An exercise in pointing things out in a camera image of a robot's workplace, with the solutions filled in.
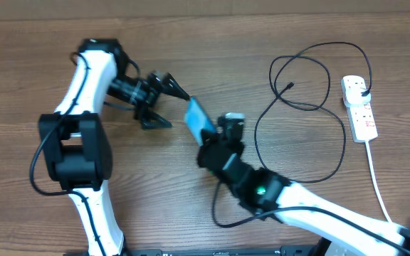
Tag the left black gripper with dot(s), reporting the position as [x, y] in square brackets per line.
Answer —
[154, 91]

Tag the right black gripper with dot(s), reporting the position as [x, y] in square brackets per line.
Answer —
[212, 139]

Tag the blue screen smartphone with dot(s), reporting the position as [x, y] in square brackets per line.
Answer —
[196, 120]

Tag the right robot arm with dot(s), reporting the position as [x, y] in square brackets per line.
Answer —
[267, 194]

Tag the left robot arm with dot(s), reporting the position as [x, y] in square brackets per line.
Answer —
[74, 144]

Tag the white charger adapter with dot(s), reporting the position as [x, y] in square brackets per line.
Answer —
[354, 97]

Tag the white power strip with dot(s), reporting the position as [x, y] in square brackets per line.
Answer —
[361, 118]

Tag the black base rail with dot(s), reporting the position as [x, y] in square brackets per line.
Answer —
[287, 250]

